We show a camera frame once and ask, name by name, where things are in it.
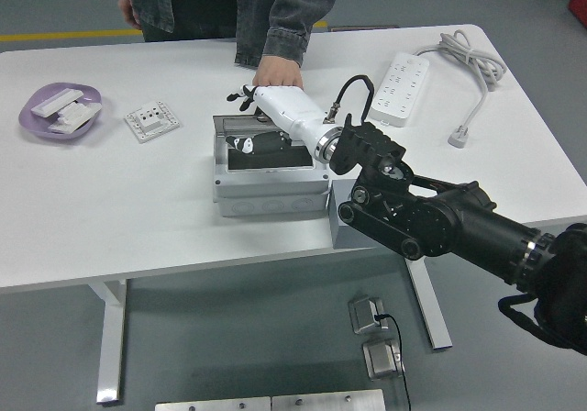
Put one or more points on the person's right hand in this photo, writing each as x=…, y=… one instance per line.
x=127, y=12

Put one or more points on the person's left hand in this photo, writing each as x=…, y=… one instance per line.
x=277, y=72

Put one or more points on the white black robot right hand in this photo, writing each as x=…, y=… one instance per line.
x=289, y=106

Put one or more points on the transparent hinged box lid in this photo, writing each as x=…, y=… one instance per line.
x=243, y=119

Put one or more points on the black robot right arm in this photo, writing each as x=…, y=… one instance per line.
x=458, y=227

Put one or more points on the person's left forearm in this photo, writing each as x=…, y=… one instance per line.
x=298, y=12

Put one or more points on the grey cube with round hole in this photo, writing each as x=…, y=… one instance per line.
x=344, y=241

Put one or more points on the person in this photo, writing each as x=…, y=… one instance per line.
x=202, y=3

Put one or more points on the dark floor strip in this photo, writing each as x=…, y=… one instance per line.
x=362, y=28

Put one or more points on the white power strip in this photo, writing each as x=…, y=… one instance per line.
x=399, y=90

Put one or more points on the long white plastic part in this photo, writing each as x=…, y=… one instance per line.
x=54, y=102

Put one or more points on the purple plate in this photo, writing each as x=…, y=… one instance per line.
x=34, y=125

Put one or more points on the metal foot pedal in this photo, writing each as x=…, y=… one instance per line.
x=364, y=314
x=383, y=360

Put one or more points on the white table leg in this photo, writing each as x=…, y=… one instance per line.
x=435, y=319
x=110, y=337

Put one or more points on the silver metal plate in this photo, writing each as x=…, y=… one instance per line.
x=211, y=405

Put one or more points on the grey electrical enclosure box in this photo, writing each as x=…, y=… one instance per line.
x=270, y=186

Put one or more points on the white wall socket panel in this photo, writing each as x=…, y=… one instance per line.
x=151, y=122

